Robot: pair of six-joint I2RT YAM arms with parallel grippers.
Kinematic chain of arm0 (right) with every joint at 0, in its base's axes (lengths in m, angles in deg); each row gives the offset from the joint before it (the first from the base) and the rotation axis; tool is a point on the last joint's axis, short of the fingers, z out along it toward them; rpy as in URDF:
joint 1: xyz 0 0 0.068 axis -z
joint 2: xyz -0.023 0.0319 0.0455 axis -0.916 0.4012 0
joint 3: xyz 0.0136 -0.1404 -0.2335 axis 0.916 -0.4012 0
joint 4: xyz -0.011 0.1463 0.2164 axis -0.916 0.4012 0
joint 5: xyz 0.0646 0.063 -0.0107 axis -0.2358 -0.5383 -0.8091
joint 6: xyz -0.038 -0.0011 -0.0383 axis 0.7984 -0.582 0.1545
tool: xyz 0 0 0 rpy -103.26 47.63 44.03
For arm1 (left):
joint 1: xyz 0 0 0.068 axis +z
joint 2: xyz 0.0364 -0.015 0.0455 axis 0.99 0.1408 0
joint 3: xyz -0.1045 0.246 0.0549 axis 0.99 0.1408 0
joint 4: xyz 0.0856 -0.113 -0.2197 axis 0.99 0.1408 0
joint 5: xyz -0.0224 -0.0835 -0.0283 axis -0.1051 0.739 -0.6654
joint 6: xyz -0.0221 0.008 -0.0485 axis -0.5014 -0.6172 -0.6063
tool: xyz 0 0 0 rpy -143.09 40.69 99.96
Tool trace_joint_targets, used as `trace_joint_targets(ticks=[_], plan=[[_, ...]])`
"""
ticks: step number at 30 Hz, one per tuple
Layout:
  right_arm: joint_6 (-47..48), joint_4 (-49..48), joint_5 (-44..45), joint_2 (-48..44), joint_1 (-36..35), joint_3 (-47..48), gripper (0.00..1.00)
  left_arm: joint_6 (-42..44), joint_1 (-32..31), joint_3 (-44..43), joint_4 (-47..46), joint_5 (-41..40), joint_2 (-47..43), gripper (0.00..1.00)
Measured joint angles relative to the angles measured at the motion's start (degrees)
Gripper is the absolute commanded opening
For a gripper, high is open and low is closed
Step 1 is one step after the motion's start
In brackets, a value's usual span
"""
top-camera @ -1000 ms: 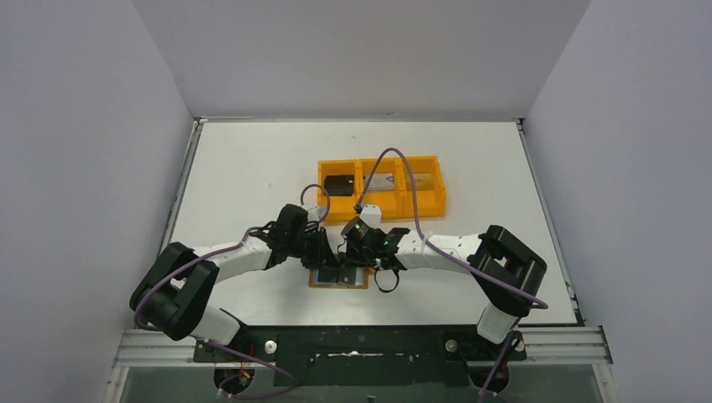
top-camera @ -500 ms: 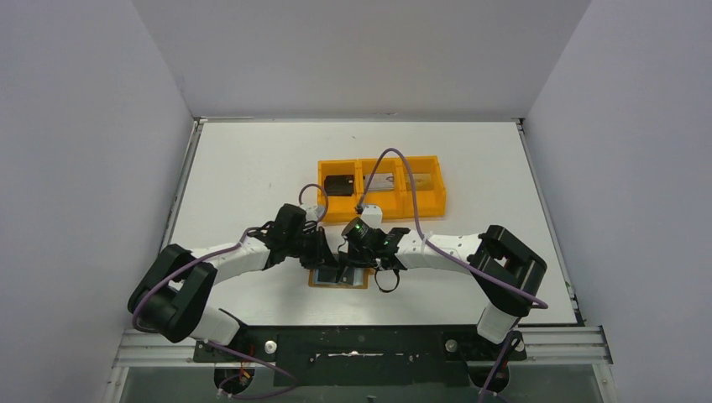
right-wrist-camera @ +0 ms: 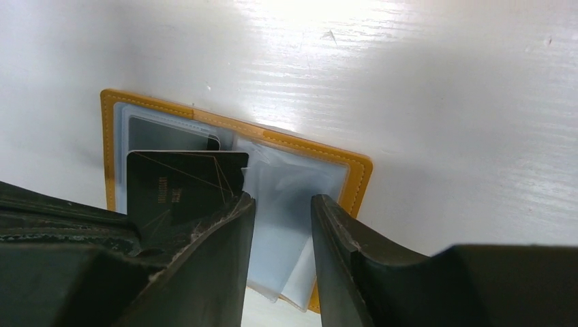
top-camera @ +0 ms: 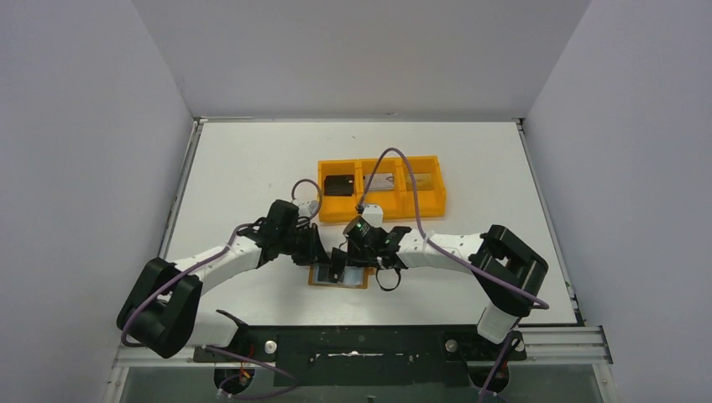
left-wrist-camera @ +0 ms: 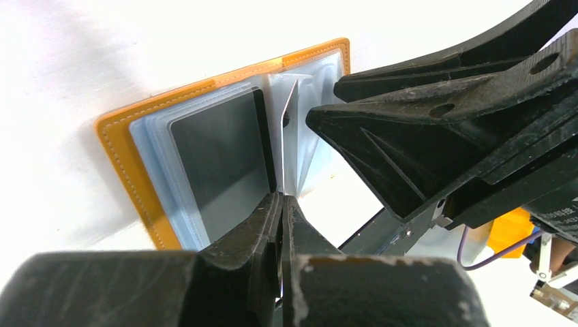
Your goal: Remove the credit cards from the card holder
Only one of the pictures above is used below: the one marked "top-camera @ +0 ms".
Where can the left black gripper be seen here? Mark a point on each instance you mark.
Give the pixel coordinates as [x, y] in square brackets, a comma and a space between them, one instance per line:
[319, 248]

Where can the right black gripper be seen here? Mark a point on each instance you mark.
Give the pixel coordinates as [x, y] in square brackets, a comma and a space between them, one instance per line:
[357, 259]

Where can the dark card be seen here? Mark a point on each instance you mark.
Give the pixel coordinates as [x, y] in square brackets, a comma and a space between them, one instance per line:
[334, 272]

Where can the tan leather card holder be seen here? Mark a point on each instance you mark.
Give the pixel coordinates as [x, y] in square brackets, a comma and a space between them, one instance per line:
[355, 278]

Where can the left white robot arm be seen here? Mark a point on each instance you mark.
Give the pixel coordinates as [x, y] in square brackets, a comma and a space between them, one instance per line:
[162, 311]

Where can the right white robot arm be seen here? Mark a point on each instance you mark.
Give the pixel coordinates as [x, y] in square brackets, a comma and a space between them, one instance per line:
[509, 272]

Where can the black credit card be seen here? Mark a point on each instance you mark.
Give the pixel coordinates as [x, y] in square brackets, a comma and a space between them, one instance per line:
[338, 185]

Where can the silver credit card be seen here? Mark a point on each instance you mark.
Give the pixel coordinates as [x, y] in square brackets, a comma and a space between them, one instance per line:
[379, 182]

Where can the orange three-compartment tray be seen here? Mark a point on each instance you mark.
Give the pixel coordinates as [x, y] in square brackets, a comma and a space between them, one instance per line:
[398, 204]

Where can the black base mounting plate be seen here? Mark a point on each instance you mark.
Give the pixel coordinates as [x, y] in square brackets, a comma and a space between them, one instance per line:
[370, 355]

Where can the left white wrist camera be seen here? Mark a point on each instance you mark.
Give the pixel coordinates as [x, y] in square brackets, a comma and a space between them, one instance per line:
[307, 208]

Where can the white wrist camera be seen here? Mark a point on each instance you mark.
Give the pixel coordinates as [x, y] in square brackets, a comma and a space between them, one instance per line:
[307, 208]
[373, 214]

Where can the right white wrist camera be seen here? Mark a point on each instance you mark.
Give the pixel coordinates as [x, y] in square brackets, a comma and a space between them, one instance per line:
[373, 214]

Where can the aluminium frame rail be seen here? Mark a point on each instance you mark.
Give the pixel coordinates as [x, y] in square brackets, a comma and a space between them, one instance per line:
[119, 374]

